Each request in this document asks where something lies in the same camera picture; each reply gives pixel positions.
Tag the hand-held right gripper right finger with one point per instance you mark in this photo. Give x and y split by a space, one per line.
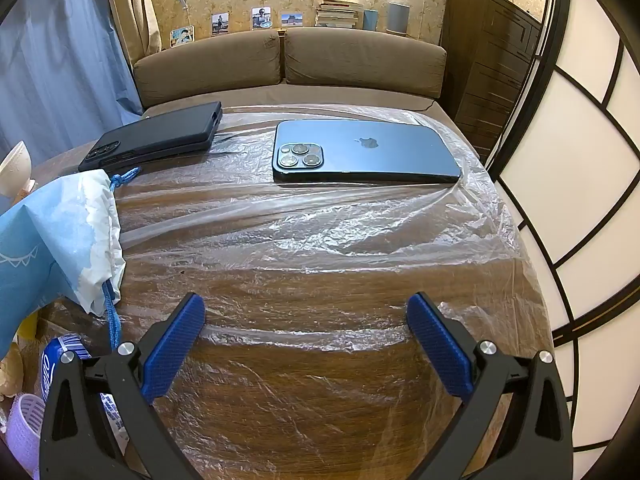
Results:
440 347

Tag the tilted photo print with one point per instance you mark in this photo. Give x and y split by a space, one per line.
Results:
182 36

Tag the light blue cylinder container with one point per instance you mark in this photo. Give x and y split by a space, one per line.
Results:
370 20

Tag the landscape photo print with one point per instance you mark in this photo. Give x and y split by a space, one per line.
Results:
292 20

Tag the grey cylinder speaker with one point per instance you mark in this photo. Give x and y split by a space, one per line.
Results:
398 19

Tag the white panelled sliding door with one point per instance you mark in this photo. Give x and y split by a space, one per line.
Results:
590 160

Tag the photo print with bowl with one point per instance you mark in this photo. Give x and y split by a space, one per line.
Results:
261 18

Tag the small photo print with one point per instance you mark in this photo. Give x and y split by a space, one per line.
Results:
220 24

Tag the brown sofa back cushion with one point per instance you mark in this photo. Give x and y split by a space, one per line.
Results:
365 60
205 62

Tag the white footed bowl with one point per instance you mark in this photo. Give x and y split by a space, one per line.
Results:
14 167

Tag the black cased smartphone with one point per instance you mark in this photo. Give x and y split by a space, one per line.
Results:
155 135

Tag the blue curtain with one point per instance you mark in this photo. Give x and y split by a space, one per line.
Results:
55 60

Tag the stack of books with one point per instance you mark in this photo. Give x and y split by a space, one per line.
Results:
340 14

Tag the dark wooden cabinet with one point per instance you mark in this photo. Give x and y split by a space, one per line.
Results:
490 60

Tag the blue smartphone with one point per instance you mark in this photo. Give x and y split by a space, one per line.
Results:
380 152

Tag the purple plastic basket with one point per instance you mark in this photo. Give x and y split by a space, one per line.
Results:
25 430

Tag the white wall hook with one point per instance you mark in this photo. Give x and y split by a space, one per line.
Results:
183 1

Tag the blue white snack packet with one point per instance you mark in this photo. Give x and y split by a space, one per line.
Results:
50 362

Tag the beige patterned curtain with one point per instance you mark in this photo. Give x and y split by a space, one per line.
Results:
132 5

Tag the brown sofa seat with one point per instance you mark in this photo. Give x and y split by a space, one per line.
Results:
310 95

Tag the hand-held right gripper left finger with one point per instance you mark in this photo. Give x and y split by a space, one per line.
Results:
172 350

